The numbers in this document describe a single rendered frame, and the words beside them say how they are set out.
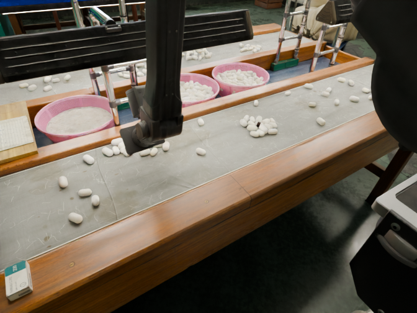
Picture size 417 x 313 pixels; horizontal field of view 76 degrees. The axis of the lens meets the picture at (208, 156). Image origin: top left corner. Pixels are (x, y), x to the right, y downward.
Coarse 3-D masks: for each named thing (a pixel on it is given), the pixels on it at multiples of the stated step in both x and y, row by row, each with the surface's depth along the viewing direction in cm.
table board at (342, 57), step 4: (292, 32) 189; (312, 40) 176; (328, 48) 168; (332, 48) 166; (332, 52) 167; (340, 52) 162; (344, 52) 161; (324, 56) 172; (328, 56) 170; (340, 56) 163; (344, 56) 161; (348, 56) 159; (352, 56) 157; (336, 60) 166; (340, 60) 164; (344, 60) 162; (348, 60) 160; (352, 60) 158
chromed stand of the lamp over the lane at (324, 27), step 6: (324, 24) 118; (342, 24) 124; (324, 30) 119; (342, 30) 127; (324, 36) 121; (342, 36) 129; (318, 42) 123; (336, 42) 131; (318, 48) 124; (336, 48) 132; (318, 54) 126; (324, 54) 130; (336, 54) 134; (312, 60) 129; (330, 60) 137; (312, 66) 130; (330, 66) 138
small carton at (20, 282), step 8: (16, 264) 50; (24, 264) 51; (8, 272) 49; (16, 272) 49; (24, 272) 49; (8, 280) 48; (16, 280) 48; (24, 280) 48; (8, 288) 47; (16, 288) 47; (24, 288) 47; (32, 288) 49; (8, 296) 46; (16, 296) 47
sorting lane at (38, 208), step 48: (288, 96) 115; (336, 96) 117; (192, 144) 88; (240, 144) 89; (288, 144) 90; (0, 192) 69; (48, 192) 70; (96, 192) 71; (144, 192) 71; (0, 240) 59; (48, 240) 59
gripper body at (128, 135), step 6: (132, 126) 67; (120, 132) 66; (126, 132) 67; (132, 132) 67; (126, 138) 66; (132, 138) 67; (126, 144) 66; (132, 144) 67; (138, 144) 66; (144, 144) 63; (156, 144) 70; (126, 150) 67; (132, 150) 67; (138, 150) 68
